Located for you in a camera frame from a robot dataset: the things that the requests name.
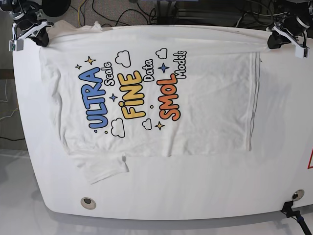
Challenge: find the black round stand base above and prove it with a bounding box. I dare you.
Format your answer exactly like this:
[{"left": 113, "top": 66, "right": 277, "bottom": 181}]
[{"left": 42, "top": 0, "right": 71, "bottom": 17}]

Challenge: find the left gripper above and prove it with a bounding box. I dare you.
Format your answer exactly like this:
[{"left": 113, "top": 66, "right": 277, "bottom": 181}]
[{"left": 266, "top": 18, "right": 306, "bottom": 49}]

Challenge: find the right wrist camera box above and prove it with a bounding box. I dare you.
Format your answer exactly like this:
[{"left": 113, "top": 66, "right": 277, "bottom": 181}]
[{"left": 9, "top": 40, "right": 23, "bottom": 52}]

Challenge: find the white printed T-shirt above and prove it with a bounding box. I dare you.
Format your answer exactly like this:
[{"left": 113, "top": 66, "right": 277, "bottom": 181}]
[{"left": 39, "top": 21, "right": 267, "bottom": 184}]

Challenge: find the yellow floor cable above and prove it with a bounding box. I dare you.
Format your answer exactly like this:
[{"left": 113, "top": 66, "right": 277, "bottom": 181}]
[{"left": 77, "top": 0, "right": 87, "bottom": 28}]

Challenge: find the right table cable grommet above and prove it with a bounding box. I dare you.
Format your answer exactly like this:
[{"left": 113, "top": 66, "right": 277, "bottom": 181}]
[{"left": 291, "top": 189, "right": 305, "bottom": 201}]

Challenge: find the left table cable grommet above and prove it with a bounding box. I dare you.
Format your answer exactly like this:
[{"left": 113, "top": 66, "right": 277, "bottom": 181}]
[{"left": 80, "top": 197, "right": 96, "bottom": 210}]

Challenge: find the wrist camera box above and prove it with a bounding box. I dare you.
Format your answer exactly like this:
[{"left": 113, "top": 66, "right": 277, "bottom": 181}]
[
  {"left": 9, "top": 40, "right": 23, "bottom": 52},
  {"left": 295, "top": 46, "right": 309, "bottom": 58}
]

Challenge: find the black clamp with cable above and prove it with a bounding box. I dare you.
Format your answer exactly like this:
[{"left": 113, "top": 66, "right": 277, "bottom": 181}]
[{"left": 280, "top": 201, "right": 312, "bottom": 235}]

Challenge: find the black aluminium frame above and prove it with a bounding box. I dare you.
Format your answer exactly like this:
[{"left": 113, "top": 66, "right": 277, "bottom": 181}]
[{"left": 152, "top": 0, "right": 199, "bottom": 25}]

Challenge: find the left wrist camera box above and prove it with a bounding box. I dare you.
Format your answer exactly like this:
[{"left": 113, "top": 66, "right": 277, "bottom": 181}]
[{"left": 295, "top": 46, "right": 309, "bottom": 58}]

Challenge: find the table cable grommet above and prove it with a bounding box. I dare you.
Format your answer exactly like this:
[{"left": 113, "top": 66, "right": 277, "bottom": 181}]
[
  {"left": 291, "top": 189, "right": 305, "bottom": 201},
  {"left": 80, "top": 197, "right": 96, "bottom": 210}
]

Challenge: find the black floor cable bundle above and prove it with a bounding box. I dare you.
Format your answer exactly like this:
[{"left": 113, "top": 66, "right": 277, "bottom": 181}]
[{"left": 234, "top": 4, "right": 277, "bottom": 27}]

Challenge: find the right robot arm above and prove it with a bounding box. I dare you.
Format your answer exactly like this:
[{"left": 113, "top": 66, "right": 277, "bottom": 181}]
[{"left": 0, "top": 0, "right": 53, "bottom": 52}]

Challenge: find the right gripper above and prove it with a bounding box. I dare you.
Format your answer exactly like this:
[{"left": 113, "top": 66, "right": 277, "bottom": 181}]
[{"left": 12, "top": 14, "right": 53, "bottom": 47}]

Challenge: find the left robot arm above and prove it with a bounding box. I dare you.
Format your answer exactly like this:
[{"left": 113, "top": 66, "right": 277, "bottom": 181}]
[{"left": 267, "top": 0, "right": 313, "bottom": 58}]

